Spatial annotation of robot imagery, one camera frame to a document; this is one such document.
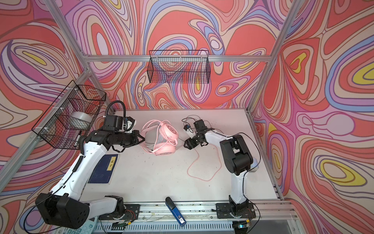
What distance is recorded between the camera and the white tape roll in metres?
0.71

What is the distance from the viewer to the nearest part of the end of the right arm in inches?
29.8

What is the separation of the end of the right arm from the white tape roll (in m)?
0.54
